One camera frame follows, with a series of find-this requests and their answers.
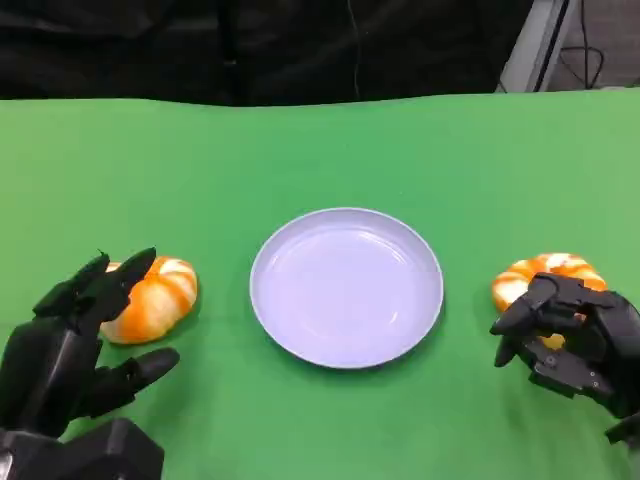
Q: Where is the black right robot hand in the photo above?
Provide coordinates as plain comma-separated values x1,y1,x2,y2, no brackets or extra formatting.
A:
489,271,640,420

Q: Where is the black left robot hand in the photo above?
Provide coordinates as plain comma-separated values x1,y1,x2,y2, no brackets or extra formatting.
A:
0,247,181,439

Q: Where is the orange white toy bread roll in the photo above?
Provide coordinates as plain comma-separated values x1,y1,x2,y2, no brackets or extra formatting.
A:
492,252,609,351
99,255,200,345

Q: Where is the lilac plate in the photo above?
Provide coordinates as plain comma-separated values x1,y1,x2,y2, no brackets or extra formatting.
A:
249,207,445,370

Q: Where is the black backdrop curtain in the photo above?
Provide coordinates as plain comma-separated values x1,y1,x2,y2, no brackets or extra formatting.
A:
0,0,534,109

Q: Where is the green table cloth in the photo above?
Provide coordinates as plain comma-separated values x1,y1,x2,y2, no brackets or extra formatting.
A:
0,87,640,480

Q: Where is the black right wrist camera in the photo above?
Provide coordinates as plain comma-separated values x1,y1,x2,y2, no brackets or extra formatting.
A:
604,414,640,445

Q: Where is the black looped cable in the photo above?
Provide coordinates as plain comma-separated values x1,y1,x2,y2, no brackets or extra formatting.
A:
559,0,607,90

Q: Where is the grey metal frame post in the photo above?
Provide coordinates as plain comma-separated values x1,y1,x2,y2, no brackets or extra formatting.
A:
494,0,586,94

